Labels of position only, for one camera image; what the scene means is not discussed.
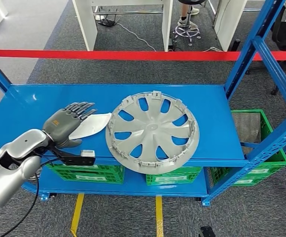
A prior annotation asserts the white curved plastic part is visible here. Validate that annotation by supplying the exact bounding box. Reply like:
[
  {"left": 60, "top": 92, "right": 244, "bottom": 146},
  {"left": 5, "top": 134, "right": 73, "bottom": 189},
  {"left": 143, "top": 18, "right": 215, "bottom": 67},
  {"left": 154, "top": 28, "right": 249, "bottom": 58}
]
[{"left": 69, "top": 113, "right": 112, "bottom": 141}]

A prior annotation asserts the blue metal shelf rack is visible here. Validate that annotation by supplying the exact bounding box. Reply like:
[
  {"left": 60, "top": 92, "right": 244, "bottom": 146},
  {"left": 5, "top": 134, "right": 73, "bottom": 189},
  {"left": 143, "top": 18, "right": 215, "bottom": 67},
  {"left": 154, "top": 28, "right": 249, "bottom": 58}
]
[{"left": 0, "top": 0, "right": 286, "bottom": 207}]

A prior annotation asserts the grey wheel hubcap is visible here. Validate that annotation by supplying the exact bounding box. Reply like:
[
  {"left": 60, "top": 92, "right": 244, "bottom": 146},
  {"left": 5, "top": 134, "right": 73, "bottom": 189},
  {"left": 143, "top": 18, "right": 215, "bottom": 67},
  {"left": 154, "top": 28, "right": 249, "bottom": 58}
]
[{"left": 105, "top": 90, "right": 200, "bottom": 175}]

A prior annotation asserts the red barrier belt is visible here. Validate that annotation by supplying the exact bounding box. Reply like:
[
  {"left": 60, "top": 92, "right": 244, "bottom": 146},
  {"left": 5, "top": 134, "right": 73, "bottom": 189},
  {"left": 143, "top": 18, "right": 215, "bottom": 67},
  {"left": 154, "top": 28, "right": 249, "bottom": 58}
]
[{"left": 0, "top": 49, "right": 286, "bottom": 62}]

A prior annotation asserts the green plastic crate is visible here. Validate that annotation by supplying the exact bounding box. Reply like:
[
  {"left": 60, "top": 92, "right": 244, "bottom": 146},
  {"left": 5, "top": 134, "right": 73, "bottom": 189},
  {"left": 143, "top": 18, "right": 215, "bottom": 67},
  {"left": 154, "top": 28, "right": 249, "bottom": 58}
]
[
  {"left": 146, "top": 166, "right": 202, "bottom": 187},
  {"left": 210, "top": 109, "right": 286, "bottom": 183},
  {"left": 47, "top": 163, "right": 126, "bottom": 185},
  {"left": 232, "top": 178, "right": 266, "bottom": 188}
]

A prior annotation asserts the chrome base stool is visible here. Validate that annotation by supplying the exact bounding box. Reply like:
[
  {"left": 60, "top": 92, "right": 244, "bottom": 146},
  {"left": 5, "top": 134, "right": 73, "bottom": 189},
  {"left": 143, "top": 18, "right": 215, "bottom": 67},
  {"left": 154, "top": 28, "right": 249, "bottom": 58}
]
[{"left": 174, "top": 0, "right": 206, "bottom": 46}]

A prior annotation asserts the black power strip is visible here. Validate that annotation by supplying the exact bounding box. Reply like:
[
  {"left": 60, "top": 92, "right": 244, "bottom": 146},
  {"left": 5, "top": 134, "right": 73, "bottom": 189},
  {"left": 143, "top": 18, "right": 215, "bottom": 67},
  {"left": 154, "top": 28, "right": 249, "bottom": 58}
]
[{"left": 98, "top": 18, "right": 118, "bottom": 28}]

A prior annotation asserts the white desk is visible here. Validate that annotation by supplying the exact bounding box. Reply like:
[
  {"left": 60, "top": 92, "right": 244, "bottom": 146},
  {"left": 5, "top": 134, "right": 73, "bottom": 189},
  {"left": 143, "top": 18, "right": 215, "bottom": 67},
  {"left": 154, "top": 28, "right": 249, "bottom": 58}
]
[
  {"left": 71, "top": 0, "right": 174, "bottom": 52},
  {"left": 213, "top": 0, "right": 247, "bottom": 52}
]

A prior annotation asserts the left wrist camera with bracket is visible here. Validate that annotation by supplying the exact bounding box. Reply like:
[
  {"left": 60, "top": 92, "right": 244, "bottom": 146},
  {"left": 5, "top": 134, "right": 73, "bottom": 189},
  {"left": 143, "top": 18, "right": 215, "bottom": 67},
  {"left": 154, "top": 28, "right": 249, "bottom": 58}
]
[{"left": 50, "top": 144, "right": 96, "bottom": 167}]

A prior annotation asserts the white floor cable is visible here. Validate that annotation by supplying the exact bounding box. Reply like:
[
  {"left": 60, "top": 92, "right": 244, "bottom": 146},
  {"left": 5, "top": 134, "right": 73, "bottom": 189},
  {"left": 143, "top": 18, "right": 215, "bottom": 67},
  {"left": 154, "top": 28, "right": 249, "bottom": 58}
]
[{"left": 115, "top": 22, "right": 156, "bottom": 52}]

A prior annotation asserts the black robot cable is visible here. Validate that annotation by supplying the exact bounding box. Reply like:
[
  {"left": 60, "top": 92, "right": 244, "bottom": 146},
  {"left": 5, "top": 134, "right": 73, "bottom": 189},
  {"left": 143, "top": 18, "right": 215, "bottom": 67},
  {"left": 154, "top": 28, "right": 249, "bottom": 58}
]
[{"left": 0, "top": 147, "right": 60, "bottom": 237}]

